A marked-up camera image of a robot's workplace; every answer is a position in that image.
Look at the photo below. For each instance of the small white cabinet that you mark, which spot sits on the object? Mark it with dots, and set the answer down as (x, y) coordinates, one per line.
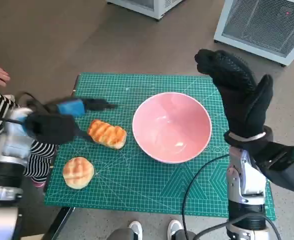
(146, 6)

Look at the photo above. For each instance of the dark grey leg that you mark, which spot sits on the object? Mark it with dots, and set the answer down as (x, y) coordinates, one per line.
(185, 235)
(121, 235)

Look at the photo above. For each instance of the green cutting mat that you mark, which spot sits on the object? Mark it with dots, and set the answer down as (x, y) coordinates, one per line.
(126, 180)

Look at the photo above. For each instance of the long braided toy bread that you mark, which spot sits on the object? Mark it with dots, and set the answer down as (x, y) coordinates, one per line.
(106, 133)

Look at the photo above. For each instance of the pink bowl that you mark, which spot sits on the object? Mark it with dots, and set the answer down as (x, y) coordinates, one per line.
(171, 125)

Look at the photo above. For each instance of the white shoe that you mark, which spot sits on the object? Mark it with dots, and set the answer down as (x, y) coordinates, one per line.
(136, 228)
(174, 228)

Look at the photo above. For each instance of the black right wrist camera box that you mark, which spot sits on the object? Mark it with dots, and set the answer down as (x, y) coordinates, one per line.
(287, 165)

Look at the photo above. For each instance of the round toy bread bun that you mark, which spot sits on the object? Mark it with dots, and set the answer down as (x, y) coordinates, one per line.
(77, 172)

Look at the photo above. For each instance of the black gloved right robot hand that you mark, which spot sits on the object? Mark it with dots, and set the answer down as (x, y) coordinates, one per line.
(242, 105)

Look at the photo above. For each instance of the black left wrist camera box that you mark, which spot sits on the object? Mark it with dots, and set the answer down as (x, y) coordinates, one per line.
(49, 128)

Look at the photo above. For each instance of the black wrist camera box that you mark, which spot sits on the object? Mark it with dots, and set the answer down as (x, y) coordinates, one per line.
(287, 165)
(49, 128)

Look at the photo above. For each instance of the beige shoe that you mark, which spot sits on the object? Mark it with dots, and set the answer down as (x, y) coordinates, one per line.
(10, 98)

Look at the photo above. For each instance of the pink shoe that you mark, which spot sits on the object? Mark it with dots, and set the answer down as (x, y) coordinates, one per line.
(39, 184)

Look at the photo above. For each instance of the black metal table frame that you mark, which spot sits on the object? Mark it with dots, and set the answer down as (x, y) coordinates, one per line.
(61, 222)

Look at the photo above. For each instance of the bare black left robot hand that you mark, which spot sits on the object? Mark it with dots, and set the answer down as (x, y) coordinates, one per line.
(71, 107)

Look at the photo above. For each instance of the large white mesh cabinet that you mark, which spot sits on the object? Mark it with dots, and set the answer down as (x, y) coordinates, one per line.
(262, 25)

